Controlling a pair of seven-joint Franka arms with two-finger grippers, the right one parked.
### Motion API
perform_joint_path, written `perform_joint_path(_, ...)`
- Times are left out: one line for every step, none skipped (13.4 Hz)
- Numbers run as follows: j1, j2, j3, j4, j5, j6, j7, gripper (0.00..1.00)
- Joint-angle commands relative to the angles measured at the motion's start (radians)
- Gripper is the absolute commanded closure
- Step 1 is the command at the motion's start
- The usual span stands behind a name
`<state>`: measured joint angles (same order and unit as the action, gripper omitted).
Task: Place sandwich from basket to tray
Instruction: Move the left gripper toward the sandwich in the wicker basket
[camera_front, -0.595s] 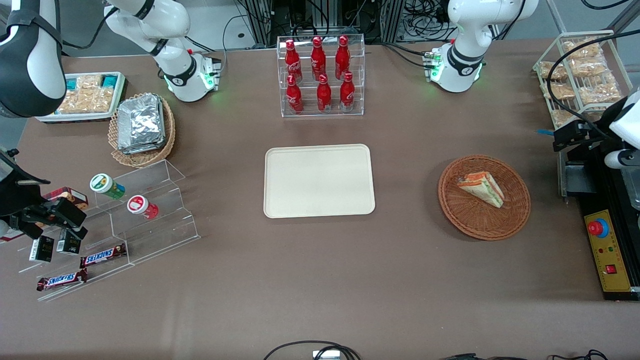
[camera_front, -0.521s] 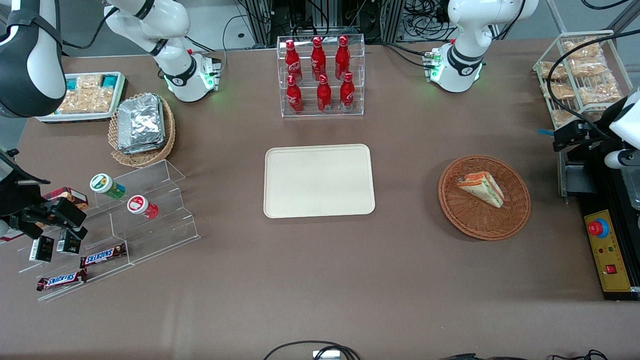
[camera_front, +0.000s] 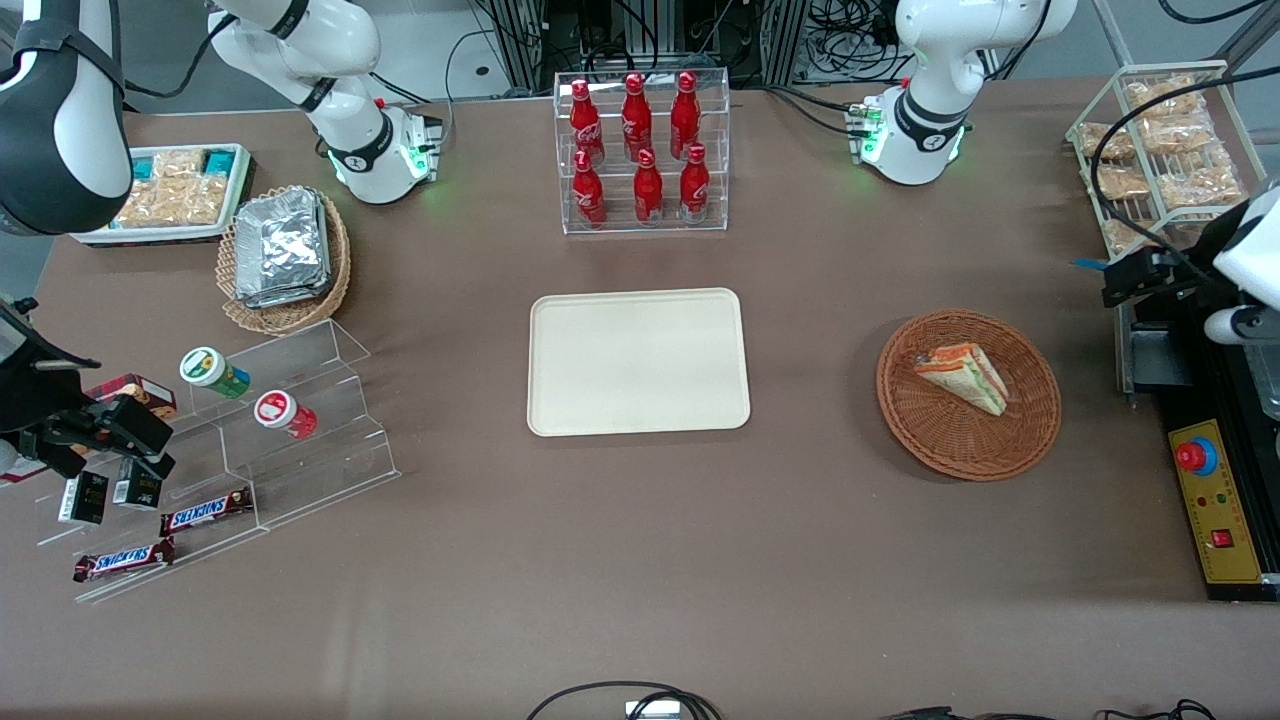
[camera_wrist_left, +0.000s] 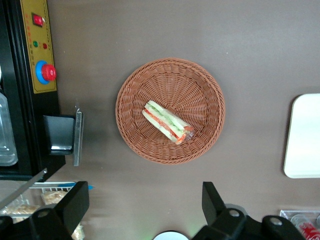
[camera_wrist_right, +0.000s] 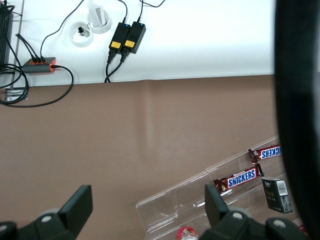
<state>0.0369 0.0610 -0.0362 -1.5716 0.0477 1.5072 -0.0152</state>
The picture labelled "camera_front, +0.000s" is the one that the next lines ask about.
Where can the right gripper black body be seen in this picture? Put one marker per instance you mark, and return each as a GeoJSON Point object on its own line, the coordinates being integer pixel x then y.
{"type": "Point", "coordinates": [28, 400]}

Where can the green snack cup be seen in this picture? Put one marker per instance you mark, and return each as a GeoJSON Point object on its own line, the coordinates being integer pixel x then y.
{"type": "Point", "coordinates": [212, 370]}

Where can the red snack cup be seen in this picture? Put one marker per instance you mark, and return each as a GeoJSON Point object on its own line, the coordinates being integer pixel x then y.
{"type": "Point", "coordinates": [282, 412]}

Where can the clear acrylic stepped stand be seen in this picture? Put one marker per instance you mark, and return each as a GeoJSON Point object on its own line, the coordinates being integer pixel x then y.
{"type": "Point", "coordinates": [310, 470]}

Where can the white snack tray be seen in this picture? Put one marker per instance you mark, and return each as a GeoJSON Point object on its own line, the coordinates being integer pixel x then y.
{"type": "Point", "coordinates": [160, 236]}

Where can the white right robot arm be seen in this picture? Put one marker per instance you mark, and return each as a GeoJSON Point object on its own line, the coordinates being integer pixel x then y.
{"type": "Point", "coordinates": [340, 60]}

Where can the dark red snack box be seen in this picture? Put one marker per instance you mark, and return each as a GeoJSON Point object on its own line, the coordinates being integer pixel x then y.
{"type": "Point", "coordinates": [140, 390]}

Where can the red cola bottle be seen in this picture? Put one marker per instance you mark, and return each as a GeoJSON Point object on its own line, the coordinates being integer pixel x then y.
{"type": "Point", "coordinates": [589, 195]}
{"type": "Point", "coordinates": [694, 188]}
{"type": "Point", "coordinates": [586, 125]}
{"type": "Point", "coordinates": [685, 115]}
{"type": "Point", "coordinates": [648, 190]}
{"type": "Point", "coordinates": [636, 115]}

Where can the red emergency stop button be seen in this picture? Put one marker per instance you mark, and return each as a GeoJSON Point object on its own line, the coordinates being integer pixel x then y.
{"type": "Point", "coordinates": [1194, 456]}

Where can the triangle sandwich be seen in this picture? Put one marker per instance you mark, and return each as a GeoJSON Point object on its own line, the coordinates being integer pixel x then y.
{"type": "Point", "coordinates": [965, 378]}

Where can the beige cracker packets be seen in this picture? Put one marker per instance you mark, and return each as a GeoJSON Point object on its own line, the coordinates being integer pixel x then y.
{"type": "Point", "coordinates": [175, 200]}

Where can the black control box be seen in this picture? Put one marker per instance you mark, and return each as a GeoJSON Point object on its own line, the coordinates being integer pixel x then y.
{"type": "Point", "coordinates": [1240, 400]}

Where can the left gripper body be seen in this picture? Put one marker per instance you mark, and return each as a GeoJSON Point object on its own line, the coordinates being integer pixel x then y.
{"type": "Point", "coordinates": [1190, 281]}

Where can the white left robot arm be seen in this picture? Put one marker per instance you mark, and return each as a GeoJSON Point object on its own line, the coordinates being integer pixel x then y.
{"type": "Point", "coordinates": [935, 60]}

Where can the oval tan wicker basket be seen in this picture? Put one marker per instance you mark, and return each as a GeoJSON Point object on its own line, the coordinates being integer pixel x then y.
{"type": "Point", "coordinates": [290, 315]}

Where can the round brown wicker basket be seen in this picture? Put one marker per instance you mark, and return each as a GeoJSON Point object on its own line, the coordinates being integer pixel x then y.
{"type": "Point", "coordinates": [960, 440]}

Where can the aluminium frame structure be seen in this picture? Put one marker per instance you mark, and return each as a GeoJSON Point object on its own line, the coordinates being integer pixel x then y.
{"type": "Point", "coordinates": [770, 40]}

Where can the beige rectangular tray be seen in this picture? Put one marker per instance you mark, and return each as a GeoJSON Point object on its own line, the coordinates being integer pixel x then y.
{"type": "Point", "coordinates": [638, 362]}

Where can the silver foil packet stack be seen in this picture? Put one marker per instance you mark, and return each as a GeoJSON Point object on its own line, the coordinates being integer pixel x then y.
{"type": "Point", "coordinates": [282, 248]}

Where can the Snickers chocolate bar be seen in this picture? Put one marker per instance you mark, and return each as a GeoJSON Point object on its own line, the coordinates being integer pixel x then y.
{"type": "Point", "coordinates": [122, 561]}
{"type": "Point", "coordinates": [205, 512]}

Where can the beige snack packet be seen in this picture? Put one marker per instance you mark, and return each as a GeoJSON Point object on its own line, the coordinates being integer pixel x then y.
{"type": "Point", "coordinates": [1105, 142]}
{"type": "Point", "coordinates": [1122, 182]}
{"type": "Point", "coordinates": [1162, 95]}
{"type": "Point", "coordinates": [1180, 135]}
{"type": "Point", "coordinates": [1198, 188]}

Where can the yellow control panel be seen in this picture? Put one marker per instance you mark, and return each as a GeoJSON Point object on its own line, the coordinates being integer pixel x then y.
{"type": "Point", "coordinates": [1235, 500]}

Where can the clear acrylic bottle rack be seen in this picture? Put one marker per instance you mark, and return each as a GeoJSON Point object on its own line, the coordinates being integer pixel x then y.
{"type": "Point", "coordinates": [642, 225]}

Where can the small black box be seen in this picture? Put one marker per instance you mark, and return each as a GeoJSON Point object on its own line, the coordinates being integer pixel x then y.
{"type": "Point", "coordinates": [138, 488]}
{"type": "Point", "coordinates": [84, 497]}

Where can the teal snack packet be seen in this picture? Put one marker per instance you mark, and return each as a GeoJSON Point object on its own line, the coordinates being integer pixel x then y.
{"type": "Point", "coordinates": [219, 160]}
{"type": "Point", "coordinates": [146, 168]}

